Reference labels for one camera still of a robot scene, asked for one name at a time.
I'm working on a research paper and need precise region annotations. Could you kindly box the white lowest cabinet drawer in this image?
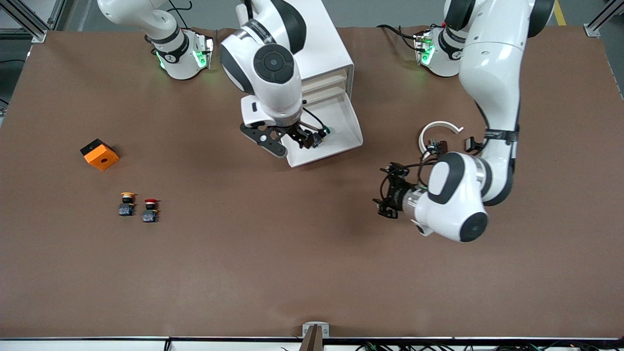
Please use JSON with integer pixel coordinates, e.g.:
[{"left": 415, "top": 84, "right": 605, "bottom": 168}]
[{"left": 284, "top": 90, "right": 364, "bottom": 168}]

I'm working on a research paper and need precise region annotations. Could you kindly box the brown table cover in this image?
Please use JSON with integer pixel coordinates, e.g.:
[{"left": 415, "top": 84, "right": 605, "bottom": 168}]
[{"left": 0, "top": 25, "right": 624, "bottom": 339}]

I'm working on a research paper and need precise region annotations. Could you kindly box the white curved plastic arc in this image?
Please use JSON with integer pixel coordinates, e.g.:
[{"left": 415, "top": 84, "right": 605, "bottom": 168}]
[{"left": 419, "top": 121, "right": 464, "bottom": 159}]

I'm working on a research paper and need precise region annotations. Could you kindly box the orange box with hole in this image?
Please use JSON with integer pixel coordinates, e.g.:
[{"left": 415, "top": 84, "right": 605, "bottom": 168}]
[{"left": 80, "top": 138, "right": 120, "bottom": 171}]

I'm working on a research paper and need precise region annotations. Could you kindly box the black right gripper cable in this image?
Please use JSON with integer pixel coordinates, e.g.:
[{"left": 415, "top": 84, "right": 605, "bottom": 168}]
[{"left": 301, "top": 108, "right": 328, "bottom": 133}]

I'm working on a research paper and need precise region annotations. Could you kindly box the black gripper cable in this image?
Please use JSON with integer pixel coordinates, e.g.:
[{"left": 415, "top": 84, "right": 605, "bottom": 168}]
[
  {"left": 301, "top": 108, "right": 328, "bottom": 133},
  {"left": 380, "top": 156, "right": 442, "bottom": 195}
]

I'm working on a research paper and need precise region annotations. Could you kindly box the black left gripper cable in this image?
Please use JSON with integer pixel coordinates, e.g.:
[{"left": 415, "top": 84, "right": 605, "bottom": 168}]
[{"left": 380, "top": 156, "right": 442, "bottom": 195}]

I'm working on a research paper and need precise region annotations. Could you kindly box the black arm base cable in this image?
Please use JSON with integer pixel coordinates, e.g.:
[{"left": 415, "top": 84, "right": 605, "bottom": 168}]
[{"left": 376, "top": 23, "right": 425, "bottom": 52}]

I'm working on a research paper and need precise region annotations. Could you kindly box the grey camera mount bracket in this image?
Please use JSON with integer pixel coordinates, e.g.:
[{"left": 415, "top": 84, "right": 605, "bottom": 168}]
[{"left": 300, "top": 322, "right": 330, "bottom": 351}]

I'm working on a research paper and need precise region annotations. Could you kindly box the yellow push button switch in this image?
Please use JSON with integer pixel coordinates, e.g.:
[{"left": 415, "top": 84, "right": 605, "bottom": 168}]
[{"left": 118, "top": 192, "right": 136, "bottom": 217}]

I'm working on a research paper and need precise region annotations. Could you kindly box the aluminium frame profile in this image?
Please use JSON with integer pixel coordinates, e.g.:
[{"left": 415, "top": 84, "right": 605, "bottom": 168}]
[
  {"left": 0, "top": 0, "right": 66, "bottom": 42},
  {"left": 584, "top": 0, "right": 624, "bottom": 38}
]

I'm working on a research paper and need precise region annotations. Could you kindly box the white table edge rail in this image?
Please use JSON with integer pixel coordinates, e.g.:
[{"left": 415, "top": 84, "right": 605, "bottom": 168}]
[{"left": 0, "top": 336, "right": 624, "bottom": 351}]

